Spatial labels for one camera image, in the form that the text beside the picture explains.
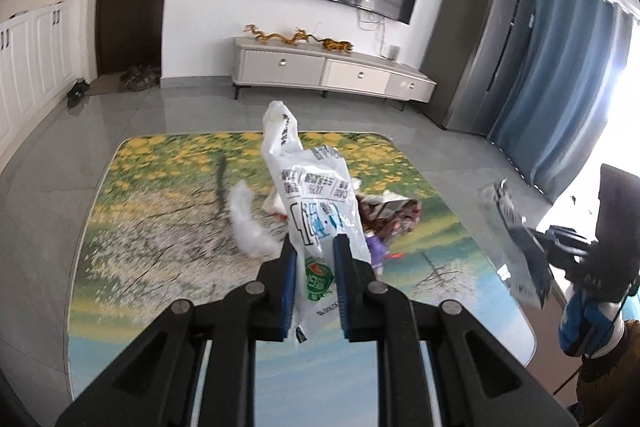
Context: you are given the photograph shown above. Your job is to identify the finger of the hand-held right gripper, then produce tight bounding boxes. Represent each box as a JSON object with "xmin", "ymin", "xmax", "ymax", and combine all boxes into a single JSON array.
[
  {"xmin": 562, "ymin": 257, "xmax": 603, "ymax": 285},
  {"xmin": 547, "ymin": 227, "xmax": 598, "ymax": 258}
]

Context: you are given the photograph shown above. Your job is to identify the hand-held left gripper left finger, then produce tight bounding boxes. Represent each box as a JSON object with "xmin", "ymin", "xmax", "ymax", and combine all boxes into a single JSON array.
[{"xmin": 55, "ymin": 237, "xmax": 301, "ymax": 427}]

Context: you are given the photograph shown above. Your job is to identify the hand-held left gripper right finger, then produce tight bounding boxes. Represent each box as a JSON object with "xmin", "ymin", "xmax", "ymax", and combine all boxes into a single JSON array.
[{"xmin": 332, "ymin": 234, "xmax": 576, "ymax": 427}]

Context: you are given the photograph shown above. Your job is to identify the clear wrapper with dark print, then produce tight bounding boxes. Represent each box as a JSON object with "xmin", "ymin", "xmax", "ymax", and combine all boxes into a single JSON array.
[{"xmin": 477, "ymin": 179, "xmax": 553, "ymax": 308}]

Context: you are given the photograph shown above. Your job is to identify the clear plastic bag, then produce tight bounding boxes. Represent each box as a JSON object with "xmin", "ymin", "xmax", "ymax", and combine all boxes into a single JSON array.
[{"xmin": 229, "ymin": 181, "xmax": 283, "ymax": 258}]

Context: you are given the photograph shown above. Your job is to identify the brown snack wrapper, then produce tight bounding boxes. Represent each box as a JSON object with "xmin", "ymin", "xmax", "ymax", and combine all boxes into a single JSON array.
[{"xmin": 357, "ymin": 194, "xmax": 423, "ymax": 240}]

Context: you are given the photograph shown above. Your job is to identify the white printed plastic bag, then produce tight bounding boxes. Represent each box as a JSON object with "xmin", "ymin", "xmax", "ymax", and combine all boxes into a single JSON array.
[{"xmin": 261, "ymin": 101, "xmax": 373, "ymax": 343}]

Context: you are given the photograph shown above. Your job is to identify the purple wrapper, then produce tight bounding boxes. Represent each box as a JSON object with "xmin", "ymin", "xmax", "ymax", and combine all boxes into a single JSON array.
[{"xmin": 365, "ymin": 232, "xmax": 388, "ymax": 278}]

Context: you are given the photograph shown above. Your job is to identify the white paper scrap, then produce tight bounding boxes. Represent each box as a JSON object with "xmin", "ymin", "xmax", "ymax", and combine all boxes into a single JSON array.
[{"xmin": 260, "ymin": 187, "xmax": 291, "ymax": 220}]

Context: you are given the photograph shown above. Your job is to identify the brown cloth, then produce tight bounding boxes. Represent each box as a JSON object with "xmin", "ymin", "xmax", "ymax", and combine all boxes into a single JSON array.
[{"xmin": 575, "ymin": 347, "xmax": 640, "ymax": 414}]

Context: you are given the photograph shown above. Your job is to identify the blue curtain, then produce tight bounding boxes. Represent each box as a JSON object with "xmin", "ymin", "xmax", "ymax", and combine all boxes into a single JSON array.
[{"xmin": 487, "ymin": 0, "xmax": 635, "ymax": 202}]

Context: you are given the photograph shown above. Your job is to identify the grey refrigerator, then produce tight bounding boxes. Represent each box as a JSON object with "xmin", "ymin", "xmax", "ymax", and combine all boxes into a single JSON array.
[{"xmin": 419, "ymin": 0, "xmax": 533, "ymax": 136}]

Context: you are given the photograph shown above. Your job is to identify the white television console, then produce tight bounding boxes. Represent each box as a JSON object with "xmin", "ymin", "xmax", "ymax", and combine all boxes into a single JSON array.
[{"xmin": 232, "ymin": 36, "xmax": 437, "ymax": 110}]

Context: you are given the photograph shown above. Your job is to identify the golden tiger figurine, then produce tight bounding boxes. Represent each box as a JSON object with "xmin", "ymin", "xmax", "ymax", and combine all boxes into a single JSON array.
[{"xmin": 320, "ymin": 38, "xmax": 356, "ymax": 55}]

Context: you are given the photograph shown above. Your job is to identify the golden dragon figurine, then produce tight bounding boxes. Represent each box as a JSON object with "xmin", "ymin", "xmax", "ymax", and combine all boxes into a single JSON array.
[{"xmin": 244, "ymin": 24, "xmax": 321, "ymax": 46}]

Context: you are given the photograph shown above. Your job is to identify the brown shoes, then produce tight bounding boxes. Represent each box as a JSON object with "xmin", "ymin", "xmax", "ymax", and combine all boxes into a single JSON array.
[{"xmin": 120, "ymin": 64, "xmax": 162, "ymax": 90}]

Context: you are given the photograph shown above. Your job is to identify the brown door mat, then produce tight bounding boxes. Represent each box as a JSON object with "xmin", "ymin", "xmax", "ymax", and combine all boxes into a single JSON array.
[{"xmin": 87, "ymin": 74, "xmax": 131, "ymax": 95}]

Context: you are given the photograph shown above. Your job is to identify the black shoes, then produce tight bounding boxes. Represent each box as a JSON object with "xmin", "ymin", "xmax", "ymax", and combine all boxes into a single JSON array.
[{"xmin": 67, "ymin": 79, "xmax": 91, "ymax": 108}]

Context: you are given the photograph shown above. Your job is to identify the television cables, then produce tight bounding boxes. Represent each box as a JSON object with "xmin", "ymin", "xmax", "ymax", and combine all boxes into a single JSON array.
[{"xmin": 357, "ymin": 7, "xmax": 388, "ymax": 52}]

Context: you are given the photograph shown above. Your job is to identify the white wall cabinets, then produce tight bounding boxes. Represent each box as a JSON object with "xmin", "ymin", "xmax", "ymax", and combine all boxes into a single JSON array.
[{"xmin": 0, "ymin": 0, "xmax": 93, "ymax": 148}]

